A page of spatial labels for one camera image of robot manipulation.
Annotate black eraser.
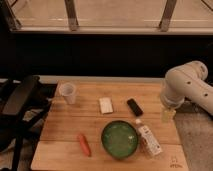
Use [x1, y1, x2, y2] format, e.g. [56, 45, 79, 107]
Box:
[127, 99, 143, 116]

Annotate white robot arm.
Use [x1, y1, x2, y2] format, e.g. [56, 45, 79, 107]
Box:
[160, 61, 213, 120]

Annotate green bowl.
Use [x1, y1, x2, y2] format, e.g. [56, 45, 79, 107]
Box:
[101, 120, 138, 160]

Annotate white rectangular block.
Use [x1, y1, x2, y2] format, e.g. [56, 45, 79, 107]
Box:
[99, 97, 113, 114]

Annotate orange carrot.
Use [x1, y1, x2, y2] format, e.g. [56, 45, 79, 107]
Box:
[77, 134, 91, 157]

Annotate clear plastic cup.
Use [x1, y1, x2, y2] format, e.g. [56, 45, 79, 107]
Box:
[59, 82, 77, 105]

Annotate black office chair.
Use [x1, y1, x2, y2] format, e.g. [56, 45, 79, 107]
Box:
[0, 75, 51, 171]

